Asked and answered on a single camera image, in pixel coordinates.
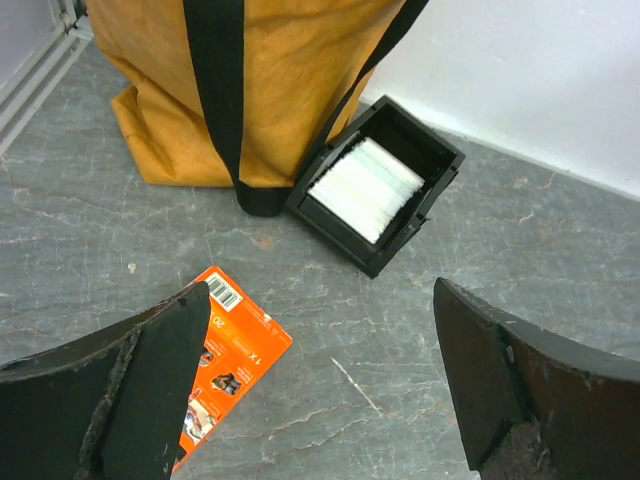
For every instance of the black card box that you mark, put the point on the black card box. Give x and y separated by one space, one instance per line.
416 145

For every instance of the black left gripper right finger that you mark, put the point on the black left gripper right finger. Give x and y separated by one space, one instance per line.
531 404

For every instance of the orange product box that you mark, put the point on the orange product box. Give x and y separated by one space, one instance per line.
242 343

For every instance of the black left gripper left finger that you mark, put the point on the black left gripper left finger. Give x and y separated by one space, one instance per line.
109 405

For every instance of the mustard yellow tote bag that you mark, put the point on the mustard yellow tote bag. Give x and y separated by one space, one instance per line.
241 94

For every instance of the stack of white cards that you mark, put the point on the stack of white cards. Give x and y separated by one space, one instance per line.
366 188

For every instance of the aluminium frame rail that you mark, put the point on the aluminium frame rail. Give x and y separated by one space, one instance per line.
40 41

